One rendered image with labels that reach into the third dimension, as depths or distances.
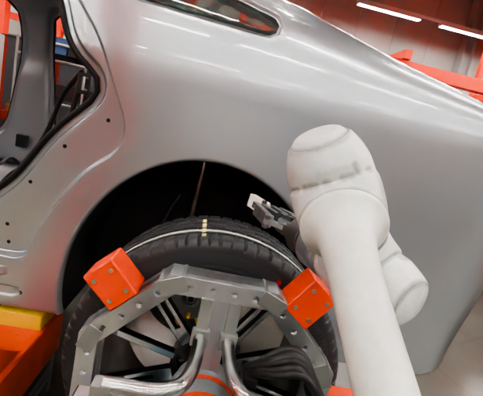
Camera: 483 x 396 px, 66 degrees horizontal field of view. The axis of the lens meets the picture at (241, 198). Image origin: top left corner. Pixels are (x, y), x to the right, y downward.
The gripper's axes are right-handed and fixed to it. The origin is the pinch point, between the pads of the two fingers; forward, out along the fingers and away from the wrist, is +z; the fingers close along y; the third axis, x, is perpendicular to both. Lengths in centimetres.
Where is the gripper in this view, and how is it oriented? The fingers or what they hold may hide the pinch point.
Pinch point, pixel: (258, 204)
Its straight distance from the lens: 82.9
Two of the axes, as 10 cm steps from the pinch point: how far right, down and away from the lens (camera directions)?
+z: -4.5, -3.0, 8.4
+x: 3.0, -9.4, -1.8
